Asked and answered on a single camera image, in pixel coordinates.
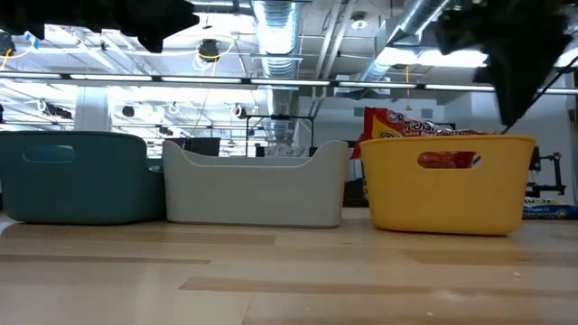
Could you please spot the white column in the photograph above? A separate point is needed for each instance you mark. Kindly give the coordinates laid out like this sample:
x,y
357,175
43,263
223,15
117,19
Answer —
x,y
92,108

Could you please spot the long LED light bar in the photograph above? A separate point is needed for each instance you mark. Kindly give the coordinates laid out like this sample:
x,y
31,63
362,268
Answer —
x,y
203,80

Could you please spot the blue Maruchan noodle pack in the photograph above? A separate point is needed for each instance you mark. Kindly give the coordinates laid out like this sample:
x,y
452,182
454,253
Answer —
x,y
548,211

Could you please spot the yellow plastic bin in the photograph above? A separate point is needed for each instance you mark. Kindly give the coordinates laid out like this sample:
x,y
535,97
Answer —
x,y
451,198

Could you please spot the teal plastic bin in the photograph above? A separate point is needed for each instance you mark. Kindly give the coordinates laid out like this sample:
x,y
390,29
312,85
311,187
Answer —
x,y
81,189

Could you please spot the silver ventilation duct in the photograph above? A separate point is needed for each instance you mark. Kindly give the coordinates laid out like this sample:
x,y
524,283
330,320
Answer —
x,y
406,27
275,36

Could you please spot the grey plastic bin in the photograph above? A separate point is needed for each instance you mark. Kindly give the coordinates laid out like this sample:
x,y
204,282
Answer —
x,y
253,194

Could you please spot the red Maruchan noodle pack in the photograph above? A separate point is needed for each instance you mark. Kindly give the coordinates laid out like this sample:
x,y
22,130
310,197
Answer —
x,y
384,124

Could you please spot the black ceiling camera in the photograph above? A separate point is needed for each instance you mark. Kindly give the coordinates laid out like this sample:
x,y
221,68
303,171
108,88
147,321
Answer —
x,y
208,49

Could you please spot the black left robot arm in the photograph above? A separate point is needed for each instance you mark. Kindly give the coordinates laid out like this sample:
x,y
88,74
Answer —
x,y
18,13

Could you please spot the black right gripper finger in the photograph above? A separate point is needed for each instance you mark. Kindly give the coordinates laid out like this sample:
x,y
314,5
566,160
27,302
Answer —
x,y
519,77

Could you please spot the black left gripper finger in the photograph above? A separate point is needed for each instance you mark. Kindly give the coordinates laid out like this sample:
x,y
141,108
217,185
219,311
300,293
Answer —
x,y
171,15
151,41

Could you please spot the black monitor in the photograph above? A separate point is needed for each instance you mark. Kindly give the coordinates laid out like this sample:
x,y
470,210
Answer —
x,y
201,146

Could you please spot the black metal stand frame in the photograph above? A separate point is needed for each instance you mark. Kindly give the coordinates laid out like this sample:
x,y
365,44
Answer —
x,y
280,117

